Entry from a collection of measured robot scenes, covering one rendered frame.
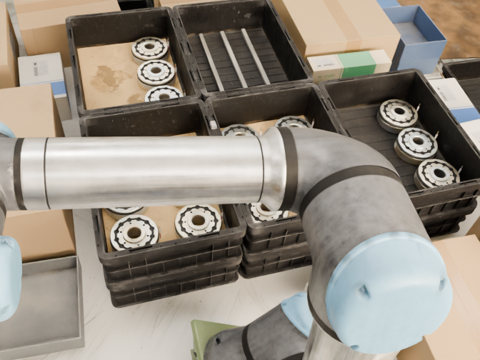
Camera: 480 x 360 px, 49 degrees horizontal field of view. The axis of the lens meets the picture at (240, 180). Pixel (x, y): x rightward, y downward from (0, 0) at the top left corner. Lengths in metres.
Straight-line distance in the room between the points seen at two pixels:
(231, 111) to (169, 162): 0.82
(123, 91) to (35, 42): 0.36
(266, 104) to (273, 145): 0.81
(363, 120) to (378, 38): 0.29
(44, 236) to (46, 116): 0.30
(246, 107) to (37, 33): 0.69
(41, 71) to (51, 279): 0.64
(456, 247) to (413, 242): 0.76
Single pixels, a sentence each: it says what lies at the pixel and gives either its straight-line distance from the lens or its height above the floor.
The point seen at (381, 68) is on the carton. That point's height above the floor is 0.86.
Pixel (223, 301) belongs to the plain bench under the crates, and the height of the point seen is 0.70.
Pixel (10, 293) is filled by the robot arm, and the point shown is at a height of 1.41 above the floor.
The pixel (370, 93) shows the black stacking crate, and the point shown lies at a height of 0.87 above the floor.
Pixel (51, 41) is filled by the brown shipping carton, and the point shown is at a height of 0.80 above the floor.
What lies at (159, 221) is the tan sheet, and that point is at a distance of 1.20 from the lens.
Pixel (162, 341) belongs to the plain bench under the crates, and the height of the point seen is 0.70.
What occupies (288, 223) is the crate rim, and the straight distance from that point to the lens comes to 1.10.
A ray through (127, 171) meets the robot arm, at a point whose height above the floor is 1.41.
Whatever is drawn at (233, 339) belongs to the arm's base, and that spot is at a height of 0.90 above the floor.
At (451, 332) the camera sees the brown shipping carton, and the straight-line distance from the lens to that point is 1.15.
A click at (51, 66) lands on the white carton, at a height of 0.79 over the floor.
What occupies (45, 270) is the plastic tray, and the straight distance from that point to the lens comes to 1.32.
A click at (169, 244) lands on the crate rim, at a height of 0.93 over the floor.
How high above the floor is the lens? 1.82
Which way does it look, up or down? 51 degrees down
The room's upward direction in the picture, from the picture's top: 6 degrees clockwise
